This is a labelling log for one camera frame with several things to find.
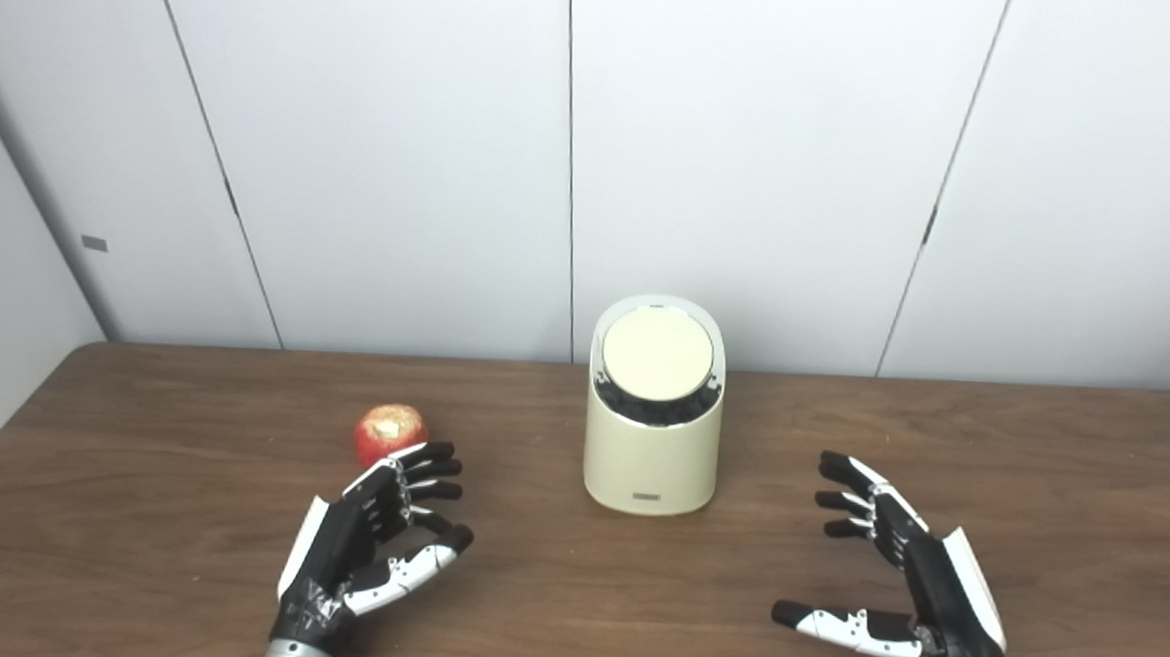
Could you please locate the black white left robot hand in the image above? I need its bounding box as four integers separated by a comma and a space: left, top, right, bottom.
271, 433, 480, 657

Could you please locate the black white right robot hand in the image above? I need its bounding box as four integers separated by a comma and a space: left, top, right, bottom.
769, 449, 1035, 657

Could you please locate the red apple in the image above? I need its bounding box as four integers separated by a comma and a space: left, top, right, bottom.
353, 402, 432, 471

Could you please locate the cream round bin lid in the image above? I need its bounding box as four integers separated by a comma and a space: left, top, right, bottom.
599, 306, 718, 403

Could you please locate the cream-colored bin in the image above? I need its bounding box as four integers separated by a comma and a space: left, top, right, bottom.
580, 291, 730, 521

